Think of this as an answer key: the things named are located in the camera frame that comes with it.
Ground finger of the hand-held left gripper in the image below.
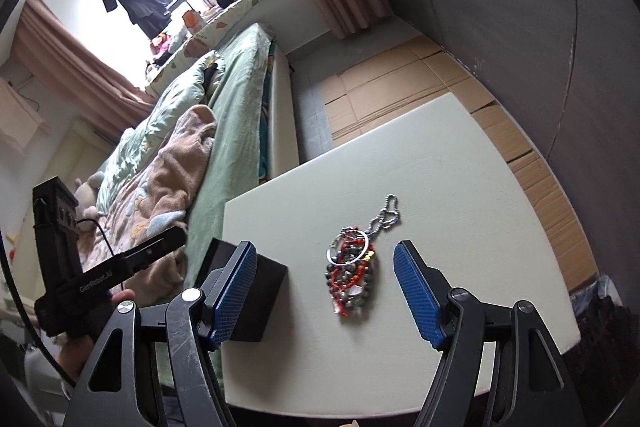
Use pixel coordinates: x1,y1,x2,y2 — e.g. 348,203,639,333
120,227,187,279

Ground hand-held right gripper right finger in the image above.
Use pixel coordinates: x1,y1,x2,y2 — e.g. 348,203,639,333
392,240,590,427

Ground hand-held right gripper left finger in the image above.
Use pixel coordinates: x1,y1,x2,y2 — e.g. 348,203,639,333
62,240,259,427

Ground black jewelry box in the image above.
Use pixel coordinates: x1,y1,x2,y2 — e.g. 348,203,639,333
193,238,289,343

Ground dark bead bracelet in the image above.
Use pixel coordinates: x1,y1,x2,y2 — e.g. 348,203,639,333
325,234,379,314

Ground pile of beaded bracelets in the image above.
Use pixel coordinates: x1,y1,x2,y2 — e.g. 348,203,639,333
327,227,373,319

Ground silver bangle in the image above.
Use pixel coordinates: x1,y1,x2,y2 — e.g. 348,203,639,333
325,229,371,267

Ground silver bead chain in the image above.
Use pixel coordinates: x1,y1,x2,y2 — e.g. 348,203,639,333
367,194,402,239

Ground person's left forearm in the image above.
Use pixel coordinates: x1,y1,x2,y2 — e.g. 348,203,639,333
56,336,96,382

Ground person's left hand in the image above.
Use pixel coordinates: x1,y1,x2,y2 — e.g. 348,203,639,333
108,288,138,308

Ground beige plush toy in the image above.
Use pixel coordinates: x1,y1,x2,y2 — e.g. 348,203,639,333
74,171,106,233

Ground pink fleece blanket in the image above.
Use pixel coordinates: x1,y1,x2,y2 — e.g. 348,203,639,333
75,105,218,308

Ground green quilt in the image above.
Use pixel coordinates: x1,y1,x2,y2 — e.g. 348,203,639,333
95,51,226,218

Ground white hanging cloth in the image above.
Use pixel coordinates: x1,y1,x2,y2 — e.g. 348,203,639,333
0,79,47,160

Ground bed with green sheet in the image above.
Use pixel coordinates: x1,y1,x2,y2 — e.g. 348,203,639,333
187,23,301,293

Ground dark patterned cloth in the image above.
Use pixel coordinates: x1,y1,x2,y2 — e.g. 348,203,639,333
567,274,633,427

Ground cardboard sheets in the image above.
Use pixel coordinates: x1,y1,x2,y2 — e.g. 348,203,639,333
320,34,601,295

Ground orange white packet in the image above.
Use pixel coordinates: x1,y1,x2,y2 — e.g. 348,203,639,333
181,9,205,32

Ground printed window seat cushion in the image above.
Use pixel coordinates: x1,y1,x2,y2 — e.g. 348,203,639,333
145,0,296,94

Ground black cable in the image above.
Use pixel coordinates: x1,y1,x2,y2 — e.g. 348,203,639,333
75,218,117,259

